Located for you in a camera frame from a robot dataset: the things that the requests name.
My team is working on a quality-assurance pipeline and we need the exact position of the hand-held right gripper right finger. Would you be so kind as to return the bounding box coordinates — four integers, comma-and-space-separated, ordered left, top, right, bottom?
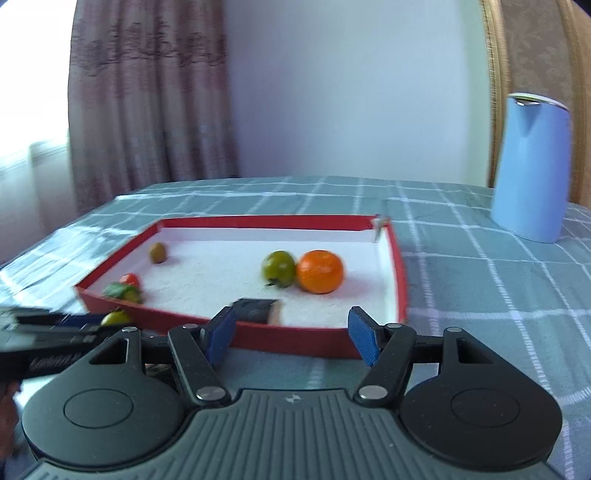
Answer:
348, 306, 497, 408

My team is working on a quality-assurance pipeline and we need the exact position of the red cardboard box lid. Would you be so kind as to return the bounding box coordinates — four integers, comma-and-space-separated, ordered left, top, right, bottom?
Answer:
75, 215, 408, 361

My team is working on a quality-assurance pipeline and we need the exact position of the dark sugarcane piece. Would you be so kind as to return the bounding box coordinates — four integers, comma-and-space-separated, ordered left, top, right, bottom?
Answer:
232, 298, 281, 325

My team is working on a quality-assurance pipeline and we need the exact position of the orange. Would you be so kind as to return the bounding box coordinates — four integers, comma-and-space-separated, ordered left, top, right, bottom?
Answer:
297, 249, 345, 295

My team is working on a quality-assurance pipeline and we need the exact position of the pink patterned curtain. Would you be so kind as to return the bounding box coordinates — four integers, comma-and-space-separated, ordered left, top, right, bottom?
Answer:
67, 0, 238, 217

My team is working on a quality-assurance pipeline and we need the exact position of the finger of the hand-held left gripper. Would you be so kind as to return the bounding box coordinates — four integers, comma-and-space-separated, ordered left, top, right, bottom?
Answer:
14, 324, 136, 350
0, 307, 108, 330

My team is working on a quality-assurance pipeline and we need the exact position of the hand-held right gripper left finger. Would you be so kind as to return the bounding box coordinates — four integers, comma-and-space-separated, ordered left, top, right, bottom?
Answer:
88, 306, 237, 408

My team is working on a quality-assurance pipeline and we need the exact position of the blue kettle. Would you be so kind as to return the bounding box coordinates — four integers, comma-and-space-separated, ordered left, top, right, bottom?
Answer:
490, 92, 572, 244

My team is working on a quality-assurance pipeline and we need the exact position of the gold wall frame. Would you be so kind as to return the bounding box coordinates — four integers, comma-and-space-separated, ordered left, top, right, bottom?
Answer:
480, 0, 591, 204

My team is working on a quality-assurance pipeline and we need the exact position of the green tomato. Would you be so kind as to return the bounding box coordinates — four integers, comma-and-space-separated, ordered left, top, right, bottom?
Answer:
261, 250, 296, 288
102, 282, 143, 304

